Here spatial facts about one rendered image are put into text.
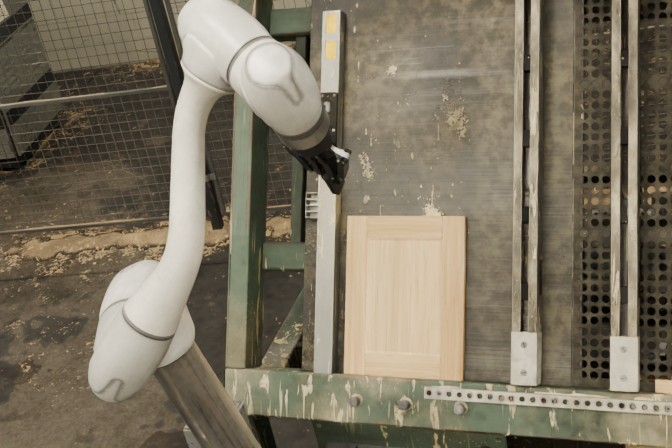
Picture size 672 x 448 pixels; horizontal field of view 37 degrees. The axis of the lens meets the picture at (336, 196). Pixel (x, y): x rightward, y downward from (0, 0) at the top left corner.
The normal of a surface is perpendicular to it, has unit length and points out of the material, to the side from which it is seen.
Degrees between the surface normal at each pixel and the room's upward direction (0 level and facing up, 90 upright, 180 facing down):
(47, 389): 0
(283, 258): 55
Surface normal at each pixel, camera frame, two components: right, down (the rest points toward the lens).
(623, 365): -0.35, -0.08
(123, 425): -0.18, -0.86
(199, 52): -0.64, 0.13
